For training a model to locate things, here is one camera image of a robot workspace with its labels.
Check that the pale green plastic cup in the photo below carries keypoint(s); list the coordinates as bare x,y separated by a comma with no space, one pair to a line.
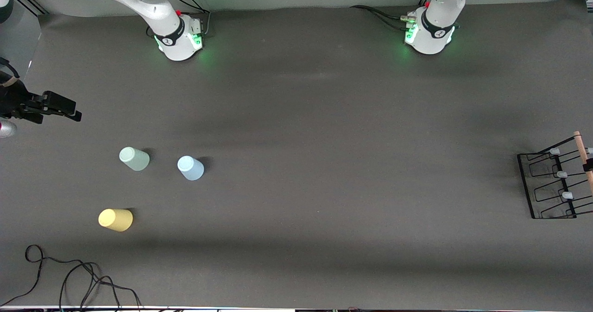
135,160

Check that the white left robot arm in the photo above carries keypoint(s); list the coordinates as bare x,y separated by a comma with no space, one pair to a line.
440,6

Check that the yellow plastic cup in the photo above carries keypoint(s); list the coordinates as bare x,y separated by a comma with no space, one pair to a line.
116,220

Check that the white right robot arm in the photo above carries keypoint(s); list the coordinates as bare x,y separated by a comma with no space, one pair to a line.
153,2

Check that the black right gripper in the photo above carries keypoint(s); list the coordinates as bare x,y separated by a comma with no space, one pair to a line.
13,102

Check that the dark grey table mat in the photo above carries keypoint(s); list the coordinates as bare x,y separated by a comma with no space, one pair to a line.
324,117

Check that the pale blue plastic cup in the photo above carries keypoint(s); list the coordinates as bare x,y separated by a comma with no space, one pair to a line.
191,168

